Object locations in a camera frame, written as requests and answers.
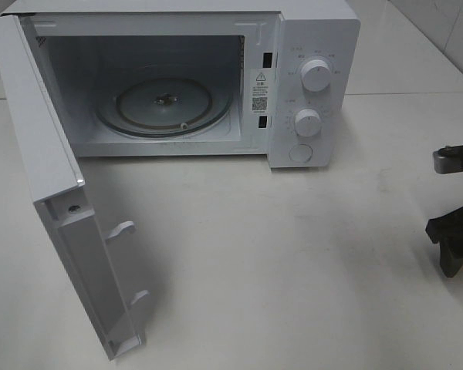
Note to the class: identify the glass microwave turntable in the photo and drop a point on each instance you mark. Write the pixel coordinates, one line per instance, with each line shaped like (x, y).
(160, 102)

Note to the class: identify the upper white power knob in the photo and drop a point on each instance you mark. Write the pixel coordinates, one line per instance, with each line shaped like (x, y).
(315, 74)

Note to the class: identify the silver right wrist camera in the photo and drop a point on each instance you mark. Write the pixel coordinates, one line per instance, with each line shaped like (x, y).
(447, 160)

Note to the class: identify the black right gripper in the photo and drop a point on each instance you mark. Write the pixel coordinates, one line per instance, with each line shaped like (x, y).
(447, 231)

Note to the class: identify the round white door button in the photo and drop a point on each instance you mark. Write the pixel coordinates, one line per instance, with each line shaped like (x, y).
(301, 153)

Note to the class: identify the white warning label sticker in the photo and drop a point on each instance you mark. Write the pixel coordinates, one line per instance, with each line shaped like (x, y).
(260, 89)

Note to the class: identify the lower white timer knob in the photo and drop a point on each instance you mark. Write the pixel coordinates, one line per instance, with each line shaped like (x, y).
(307, 123)

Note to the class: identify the white microwave oven body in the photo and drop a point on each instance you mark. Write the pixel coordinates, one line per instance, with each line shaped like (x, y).
(87, 39)

